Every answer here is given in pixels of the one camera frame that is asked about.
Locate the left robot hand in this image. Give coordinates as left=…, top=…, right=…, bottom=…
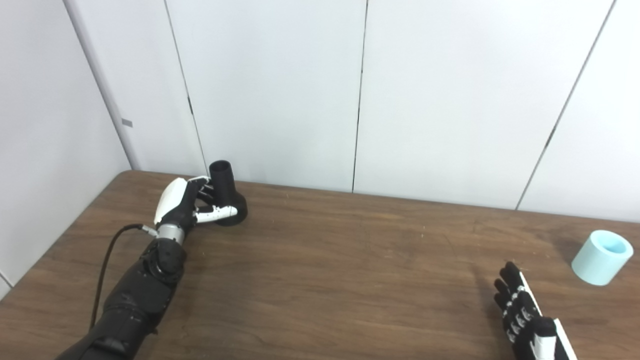
left=153, top=175, right=239, bottom=236

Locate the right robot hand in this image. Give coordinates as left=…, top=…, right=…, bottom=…
left=493, top=261, right=578, bottom=360

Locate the black nozzle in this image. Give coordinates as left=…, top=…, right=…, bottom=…
left=197, top=160, right=249, bottom=227

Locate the light-blue hose piece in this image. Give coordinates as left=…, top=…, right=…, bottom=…
left=571, top=230, right=634, bottom=287

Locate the white wall corner post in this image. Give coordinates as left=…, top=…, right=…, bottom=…
left=62, top=0, right=143, bottom=171

